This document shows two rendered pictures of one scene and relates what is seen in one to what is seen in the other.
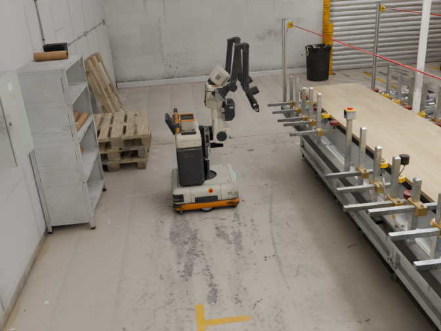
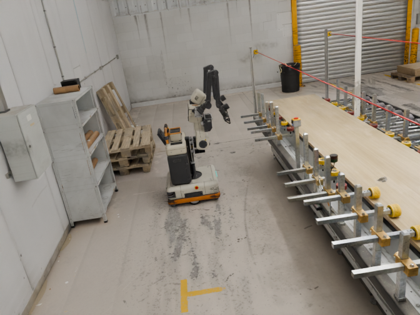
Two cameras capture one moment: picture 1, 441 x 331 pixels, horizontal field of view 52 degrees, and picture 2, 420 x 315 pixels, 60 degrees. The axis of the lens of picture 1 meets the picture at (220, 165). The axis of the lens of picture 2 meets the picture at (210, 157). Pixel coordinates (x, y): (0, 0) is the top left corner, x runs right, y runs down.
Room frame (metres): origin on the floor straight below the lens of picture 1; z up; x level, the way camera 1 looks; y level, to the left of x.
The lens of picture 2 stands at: (-0.05, -0.30, 2.24)
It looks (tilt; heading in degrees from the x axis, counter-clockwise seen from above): 22 degrees down; 3
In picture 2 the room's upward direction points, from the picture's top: 8 degrees counter-clockwise
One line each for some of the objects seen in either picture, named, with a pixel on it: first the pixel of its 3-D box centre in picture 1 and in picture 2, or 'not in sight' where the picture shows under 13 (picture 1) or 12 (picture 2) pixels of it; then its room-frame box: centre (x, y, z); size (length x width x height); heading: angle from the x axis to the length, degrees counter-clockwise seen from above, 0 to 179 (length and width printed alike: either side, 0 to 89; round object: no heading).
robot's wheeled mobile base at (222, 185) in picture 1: (204, 185); (192, 183); (4.35, 0.19, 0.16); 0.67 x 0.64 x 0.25; 95
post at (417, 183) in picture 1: (413, 216); (341, 203); (2.23, -1.07, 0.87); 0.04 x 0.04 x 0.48; 5
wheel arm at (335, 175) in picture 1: (354, 173); (300, 170); (2.93, -0.95, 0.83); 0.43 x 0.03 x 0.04; 95
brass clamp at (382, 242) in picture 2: not in sight; (379, 235); (1.71, -1.11, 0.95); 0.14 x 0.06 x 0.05; 5
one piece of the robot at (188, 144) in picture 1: (191, 148); (180, 154); (4.34, 0.28, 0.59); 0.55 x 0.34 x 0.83; 5
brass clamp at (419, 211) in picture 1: (416, 206); (342, 195); (2.20, -1.07, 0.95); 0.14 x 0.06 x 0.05; 5
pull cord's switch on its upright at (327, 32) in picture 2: (377, 52); (328, 69); (5.37, -1.93, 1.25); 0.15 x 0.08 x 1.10; 5
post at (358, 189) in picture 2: (438, 234); (357, 218); (1.98, -1.09, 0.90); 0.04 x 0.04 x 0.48; 5
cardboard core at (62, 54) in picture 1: (51, 56); (66, 89); (4.39, 1.53, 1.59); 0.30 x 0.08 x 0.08; 95
